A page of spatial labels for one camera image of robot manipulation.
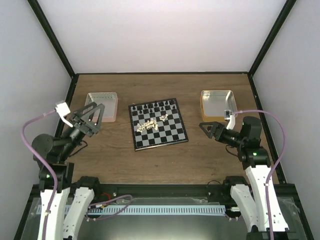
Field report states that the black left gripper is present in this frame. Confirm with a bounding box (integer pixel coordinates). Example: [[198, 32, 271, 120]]
[[60, 101, 107, 161]]

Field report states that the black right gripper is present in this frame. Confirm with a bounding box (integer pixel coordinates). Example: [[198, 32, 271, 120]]
[[199, 121, 245, 149]]

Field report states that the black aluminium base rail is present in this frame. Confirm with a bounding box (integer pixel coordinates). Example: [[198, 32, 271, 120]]
[[29, 183, 298, 202]]

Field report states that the row of black chess pieces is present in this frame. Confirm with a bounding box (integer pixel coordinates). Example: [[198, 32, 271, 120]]
[[128, 98, 178, 116]]

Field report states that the yellow metal tin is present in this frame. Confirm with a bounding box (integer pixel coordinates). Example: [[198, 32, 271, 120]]
[[200, 90, 238, 122]]

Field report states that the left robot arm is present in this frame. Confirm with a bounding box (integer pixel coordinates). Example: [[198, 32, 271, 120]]
[[31, 101, 105, 240]]

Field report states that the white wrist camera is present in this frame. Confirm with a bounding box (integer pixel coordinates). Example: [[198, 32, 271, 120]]
[[55, 101, 73, 128], [224, 110, 236, 130]]

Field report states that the black frame post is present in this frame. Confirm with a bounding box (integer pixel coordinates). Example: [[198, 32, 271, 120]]
[[27, 0, 76, 79], [248, 0, 297, 78]]

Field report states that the pile of white chess pieces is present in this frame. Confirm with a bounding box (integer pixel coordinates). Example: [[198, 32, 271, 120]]
[[136, 118, 159, 133]]

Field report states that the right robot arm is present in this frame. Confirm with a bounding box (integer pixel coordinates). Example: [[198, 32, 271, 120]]
[[199, 116, 296, 240]]

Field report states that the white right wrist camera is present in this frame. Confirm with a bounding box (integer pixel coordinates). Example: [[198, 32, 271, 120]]
[[224, 110, 236, 130]]

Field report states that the pink metal tin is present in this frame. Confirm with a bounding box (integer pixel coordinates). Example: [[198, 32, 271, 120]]
[[84, 92, 119, 123]]

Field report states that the black frame post left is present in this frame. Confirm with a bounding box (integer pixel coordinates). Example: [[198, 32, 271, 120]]
[[27, 0, 76, 79]]

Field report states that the black frame post right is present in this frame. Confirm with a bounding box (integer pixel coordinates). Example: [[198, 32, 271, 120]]
[[248, 0, 297, 78]]

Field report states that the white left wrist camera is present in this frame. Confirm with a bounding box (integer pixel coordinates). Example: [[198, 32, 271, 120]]
[[55, 101, 73, 128]]

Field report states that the black and silver chessboard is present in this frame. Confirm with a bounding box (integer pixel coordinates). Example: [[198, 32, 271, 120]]
[[128, 98, 189, 151]]

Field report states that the light blue slotted cable duct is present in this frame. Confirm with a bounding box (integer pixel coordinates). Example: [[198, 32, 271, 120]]
[[34, 204, 226, 216]]

